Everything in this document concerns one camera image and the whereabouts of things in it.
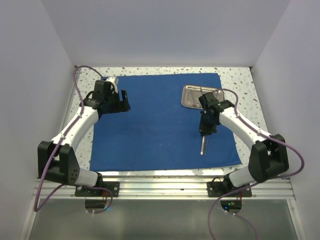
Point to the steel forceps in tray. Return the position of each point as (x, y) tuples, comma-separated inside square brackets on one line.
[(195, 93)]

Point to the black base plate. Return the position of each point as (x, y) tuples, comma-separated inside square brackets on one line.
[(111, 187), (217, 188)]

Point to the steel instrument tray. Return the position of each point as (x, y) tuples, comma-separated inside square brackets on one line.
[(218, 94)]

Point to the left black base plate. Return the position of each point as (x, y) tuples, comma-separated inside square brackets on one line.
[(111, 187)]

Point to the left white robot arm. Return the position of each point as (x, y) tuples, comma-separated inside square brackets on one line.
[(57, 161)]

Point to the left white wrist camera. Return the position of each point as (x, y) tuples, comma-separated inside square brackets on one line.
[(114, 80)]

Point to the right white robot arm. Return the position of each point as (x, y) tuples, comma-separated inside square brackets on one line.
[(268, 154)]

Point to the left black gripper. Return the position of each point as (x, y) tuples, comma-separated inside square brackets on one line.
[(122, 106)]

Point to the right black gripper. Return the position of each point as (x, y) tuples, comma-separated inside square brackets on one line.
[(204, 130)]

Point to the blue surgical cloth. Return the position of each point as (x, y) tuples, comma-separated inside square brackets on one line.
[(158, 133)]

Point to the steel tweezers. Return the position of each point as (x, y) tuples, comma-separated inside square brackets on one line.
[(206, 145), (201, 149)]

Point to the aluminium mounting rail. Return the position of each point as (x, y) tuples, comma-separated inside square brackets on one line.
[(190, 188)]

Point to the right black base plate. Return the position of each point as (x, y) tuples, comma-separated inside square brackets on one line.
[(217, 188)]

